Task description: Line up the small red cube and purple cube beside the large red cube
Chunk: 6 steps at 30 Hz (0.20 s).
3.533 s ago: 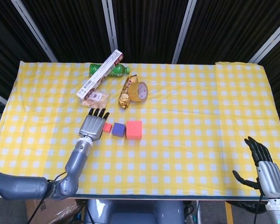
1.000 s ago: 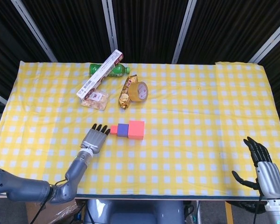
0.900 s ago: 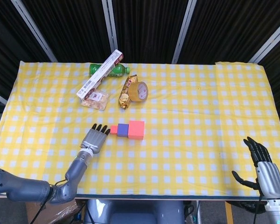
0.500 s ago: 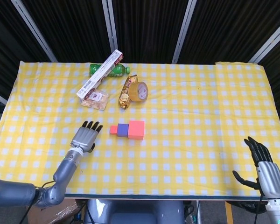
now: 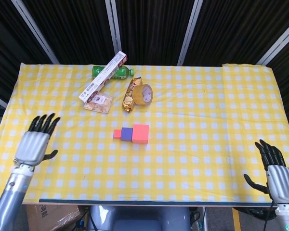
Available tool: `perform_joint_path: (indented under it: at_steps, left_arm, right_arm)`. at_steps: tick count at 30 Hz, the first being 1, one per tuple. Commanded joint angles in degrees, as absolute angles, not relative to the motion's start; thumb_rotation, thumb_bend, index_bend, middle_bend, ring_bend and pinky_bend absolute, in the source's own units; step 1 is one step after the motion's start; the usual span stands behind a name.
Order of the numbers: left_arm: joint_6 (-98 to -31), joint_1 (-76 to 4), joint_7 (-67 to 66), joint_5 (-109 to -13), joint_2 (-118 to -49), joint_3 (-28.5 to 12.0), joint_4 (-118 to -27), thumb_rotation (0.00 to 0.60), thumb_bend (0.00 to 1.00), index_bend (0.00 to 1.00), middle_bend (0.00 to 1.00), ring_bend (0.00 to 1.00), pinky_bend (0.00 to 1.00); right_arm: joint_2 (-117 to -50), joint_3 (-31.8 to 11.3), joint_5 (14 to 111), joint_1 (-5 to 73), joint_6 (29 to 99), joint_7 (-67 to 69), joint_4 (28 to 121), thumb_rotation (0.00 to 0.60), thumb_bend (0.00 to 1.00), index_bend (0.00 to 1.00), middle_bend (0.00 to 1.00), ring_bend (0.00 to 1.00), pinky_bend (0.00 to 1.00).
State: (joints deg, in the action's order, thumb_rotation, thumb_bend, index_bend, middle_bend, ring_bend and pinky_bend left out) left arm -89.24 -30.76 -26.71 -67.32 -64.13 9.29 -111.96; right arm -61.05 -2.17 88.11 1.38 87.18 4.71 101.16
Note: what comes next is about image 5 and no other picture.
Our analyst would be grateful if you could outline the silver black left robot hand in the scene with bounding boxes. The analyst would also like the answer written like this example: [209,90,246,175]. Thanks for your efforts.
[13,113,61,167]

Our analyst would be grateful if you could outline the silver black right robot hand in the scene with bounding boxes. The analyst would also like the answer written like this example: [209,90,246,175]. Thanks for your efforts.
[243,139,289,203]

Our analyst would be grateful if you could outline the medium purple cube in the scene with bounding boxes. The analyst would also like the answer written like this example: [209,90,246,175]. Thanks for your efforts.
[120,127,133,142]

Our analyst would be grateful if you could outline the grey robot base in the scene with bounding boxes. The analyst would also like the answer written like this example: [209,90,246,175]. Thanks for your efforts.
[86,205,192,231]

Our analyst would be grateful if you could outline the yellow checkered tablecloth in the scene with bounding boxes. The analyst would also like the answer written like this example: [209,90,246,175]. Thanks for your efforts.
[0,63,289,205]

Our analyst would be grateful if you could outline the yellow table leg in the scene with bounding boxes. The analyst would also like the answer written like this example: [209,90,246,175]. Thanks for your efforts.
[232,208,241,231]

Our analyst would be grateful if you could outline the brown cardboard box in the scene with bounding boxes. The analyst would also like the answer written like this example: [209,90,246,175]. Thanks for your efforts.
[26,204,87,231]

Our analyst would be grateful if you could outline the clear bag of snacks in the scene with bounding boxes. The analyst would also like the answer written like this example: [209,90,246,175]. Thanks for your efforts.
[83,94,113,114]

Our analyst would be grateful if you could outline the long white cling wrap box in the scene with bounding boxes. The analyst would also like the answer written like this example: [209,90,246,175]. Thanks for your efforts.
[79,51,128,103]

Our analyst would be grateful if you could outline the gold foil snack pack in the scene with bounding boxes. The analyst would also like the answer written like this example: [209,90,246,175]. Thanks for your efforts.
[121,77,143,113]

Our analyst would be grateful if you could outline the large red cube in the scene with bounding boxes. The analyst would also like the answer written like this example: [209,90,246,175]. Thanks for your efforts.
[131,124,150,144]

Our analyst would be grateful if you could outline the green plastic bottle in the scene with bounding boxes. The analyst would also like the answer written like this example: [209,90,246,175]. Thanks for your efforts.
[92,65,135,80]

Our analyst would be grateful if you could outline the brown packing tape roll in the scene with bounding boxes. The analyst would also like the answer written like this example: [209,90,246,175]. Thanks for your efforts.
[131,84,153,105]

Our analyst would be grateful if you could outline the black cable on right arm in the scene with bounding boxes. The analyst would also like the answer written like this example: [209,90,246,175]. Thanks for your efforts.
[263,202,276,231]

